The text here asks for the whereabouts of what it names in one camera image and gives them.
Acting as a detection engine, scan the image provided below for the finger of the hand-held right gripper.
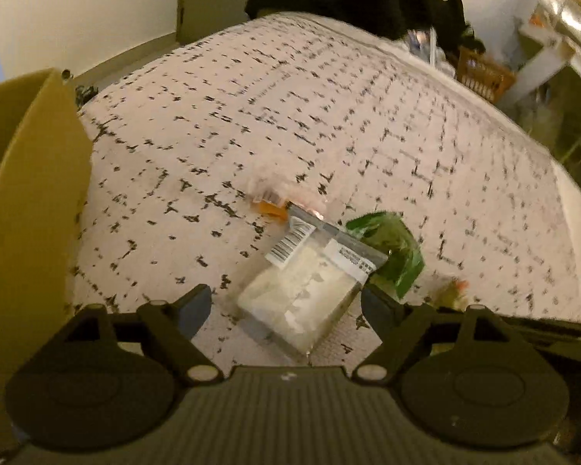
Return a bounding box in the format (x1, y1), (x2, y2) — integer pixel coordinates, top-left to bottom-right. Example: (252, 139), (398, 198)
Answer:
(496, 317), (581, 347)

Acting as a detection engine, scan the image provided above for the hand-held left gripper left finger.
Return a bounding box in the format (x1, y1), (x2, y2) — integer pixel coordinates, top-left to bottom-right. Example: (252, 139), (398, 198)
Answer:
(53, 285), (223, 384)

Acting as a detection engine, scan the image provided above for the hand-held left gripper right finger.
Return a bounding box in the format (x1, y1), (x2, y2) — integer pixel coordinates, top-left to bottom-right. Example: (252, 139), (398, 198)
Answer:
(352, 287), (533, 384)

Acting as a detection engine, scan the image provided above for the dark green snack packet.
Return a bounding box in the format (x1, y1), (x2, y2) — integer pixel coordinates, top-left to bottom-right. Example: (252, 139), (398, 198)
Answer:
(345, 210), (426, 298)

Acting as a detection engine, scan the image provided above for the clear cracker packet with barcode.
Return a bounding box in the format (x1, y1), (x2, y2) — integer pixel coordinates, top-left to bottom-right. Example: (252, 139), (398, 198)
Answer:
(237, 206), (390, 355)

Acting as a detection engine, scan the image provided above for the small clear snack packet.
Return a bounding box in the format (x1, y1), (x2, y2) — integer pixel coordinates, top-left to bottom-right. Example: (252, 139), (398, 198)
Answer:
(249, 174), (349, 226)

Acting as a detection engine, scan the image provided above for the brown cardboard box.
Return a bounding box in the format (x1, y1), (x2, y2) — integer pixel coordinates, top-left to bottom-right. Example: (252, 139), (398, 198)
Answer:
(0, 69), (94, 461)

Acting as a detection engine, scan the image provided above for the patterned white blanket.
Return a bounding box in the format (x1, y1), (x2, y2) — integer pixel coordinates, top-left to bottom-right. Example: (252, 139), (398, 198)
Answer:
(63, 12), (581, 369)

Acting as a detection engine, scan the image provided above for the orange plastic basket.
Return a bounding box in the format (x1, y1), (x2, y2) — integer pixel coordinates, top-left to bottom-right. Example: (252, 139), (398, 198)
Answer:
(455, 46), (518, 105)

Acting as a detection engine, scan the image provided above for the white shelf unit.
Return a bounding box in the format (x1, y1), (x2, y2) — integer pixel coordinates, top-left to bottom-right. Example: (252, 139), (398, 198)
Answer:
(501, 0), (581, 107)

